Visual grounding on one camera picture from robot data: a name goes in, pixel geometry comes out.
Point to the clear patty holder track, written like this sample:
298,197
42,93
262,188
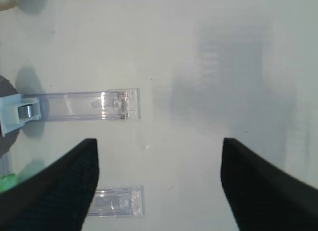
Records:
116,104

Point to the standing brown meat patty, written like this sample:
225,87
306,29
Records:
7,89

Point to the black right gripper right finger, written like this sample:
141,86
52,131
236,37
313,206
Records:
261,196

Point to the standing green lettuce leaf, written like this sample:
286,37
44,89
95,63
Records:
7,182

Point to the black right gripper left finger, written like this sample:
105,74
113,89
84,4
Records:
57,198

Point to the clear right long rail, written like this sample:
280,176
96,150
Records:
5,165

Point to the white patty pusher block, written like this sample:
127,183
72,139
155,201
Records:
18,111

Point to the clear lettuce holder track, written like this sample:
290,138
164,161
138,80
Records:
118,202

